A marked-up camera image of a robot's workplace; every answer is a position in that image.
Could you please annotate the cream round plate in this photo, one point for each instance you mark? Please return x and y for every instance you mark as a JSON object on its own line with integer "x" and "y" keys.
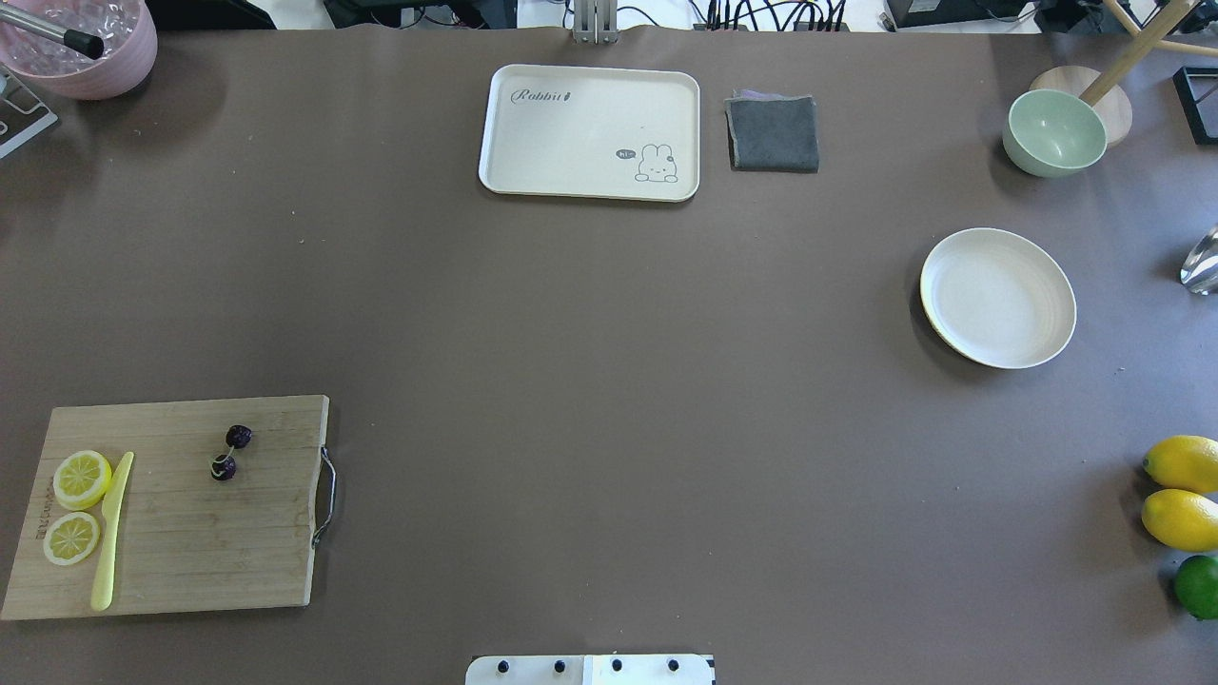
{"x": 997, "y": 298}

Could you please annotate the cream rabbit tray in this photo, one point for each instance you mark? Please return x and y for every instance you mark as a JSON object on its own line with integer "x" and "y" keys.
{"x": 592, "y": 132}

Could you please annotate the dark red cherry pair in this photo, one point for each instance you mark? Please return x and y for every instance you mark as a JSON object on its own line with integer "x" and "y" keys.
{"x": 224, "y": 466}

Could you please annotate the grey folded cloth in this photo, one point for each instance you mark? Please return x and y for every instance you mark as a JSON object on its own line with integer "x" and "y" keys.
{"x": 771, "y": 132}

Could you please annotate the bamboo cutting board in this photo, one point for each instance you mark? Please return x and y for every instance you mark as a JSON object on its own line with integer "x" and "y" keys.
{"x": 187, "y": 543}

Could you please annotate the green bowl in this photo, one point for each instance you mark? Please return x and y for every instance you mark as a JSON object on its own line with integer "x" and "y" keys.
{"x": 1051, "y": 133}

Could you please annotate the upper lemon slice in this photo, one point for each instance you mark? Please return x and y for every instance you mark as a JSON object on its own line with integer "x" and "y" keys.
{"x": 81, "y": 480}

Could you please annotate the lemon slice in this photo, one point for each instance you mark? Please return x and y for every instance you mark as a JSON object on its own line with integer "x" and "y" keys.
{"x": 72, "y": 538}
{"x": 81, "y": 480}

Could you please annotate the wooden stand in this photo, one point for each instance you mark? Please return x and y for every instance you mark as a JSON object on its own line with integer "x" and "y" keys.
{"x": 1102, "y": 90}

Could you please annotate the yellow plastic knife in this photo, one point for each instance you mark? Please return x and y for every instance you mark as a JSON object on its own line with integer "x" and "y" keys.
{"x": 102, "y": 588}

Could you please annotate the lower lemon slice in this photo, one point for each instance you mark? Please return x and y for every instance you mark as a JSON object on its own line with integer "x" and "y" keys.
{"x": 72, "y": 538}

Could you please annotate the pink bowl with ice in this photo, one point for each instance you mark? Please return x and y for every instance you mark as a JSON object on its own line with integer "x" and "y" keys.
{"x": 126, "y": 32}

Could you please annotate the lower whole lemon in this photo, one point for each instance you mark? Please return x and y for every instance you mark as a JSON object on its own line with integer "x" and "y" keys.
{"x": 1182, "y": 520}

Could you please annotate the whole lemon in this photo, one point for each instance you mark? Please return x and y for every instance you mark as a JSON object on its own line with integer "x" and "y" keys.
{"x": 1185, "y": 462}
{"x": 1182, "y": 520}

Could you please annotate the upper whole lemon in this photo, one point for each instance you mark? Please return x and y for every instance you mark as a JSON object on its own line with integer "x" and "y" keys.
{"x": 1185, "y": 462}

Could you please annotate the metal scoop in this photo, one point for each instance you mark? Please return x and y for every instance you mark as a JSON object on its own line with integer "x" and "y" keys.
{"x": 1199, "y": 269}

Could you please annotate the metal rod black tip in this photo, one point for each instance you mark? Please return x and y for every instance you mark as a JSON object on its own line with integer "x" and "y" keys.
{"x": 89, "y": 45}

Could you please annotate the white cup rack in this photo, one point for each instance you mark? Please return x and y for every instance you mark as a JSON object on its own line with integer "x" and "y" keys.
{"x": 23, "y": 114}

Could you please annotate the green lime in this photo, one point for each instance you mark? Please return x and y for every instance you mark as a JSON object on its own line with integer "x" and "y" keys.
{"x": 1195, "y": 586}

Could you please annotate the aluminium frame post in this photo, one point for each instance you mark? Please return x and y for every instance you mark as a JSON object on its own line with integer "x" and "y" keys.
{"x": 595, "y": 22}

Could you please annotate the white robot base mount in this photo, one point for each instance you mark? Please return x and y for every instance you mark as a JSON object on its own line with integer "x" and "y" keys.
{"x": 661, "y": 668}

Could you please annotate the black frame box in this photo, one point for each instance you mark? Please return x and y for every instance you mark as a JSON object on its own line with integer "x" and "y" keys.
{"x": 1195, "y": 87}

